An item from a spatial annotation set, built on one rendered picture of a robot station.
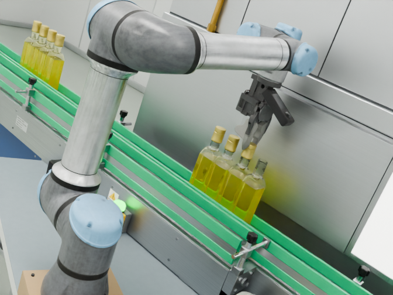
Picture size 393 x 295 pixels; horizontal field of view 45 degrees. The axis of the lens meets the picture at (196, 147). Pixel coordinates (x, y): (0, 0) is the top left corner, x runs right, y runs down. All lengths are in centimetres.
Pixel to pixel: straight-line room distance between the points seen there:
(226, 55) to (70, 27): 626
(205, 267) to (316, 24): 77
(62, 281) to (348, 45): 97
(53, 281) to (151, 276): 38
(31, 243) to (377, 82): 104
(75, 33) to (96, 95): 606
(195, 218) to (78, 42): 582
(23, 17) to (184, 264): 656
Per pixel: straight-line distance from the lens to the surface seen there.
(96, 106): 104
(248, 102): 136
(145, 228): 149
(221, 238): 133
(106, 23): 100
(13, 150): 206
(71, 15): 721
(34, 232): 146
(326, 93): 142
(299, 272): 134
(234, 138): 140
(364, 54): 142
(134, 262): 144
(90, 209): 104
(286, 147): 147
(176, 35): 93
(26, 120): 194
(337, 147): 141
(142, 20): 93
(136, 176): 151
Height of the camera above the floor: 156
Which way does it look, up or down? 19 degrees down
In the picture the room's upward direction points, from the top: 20 degrees clockwise
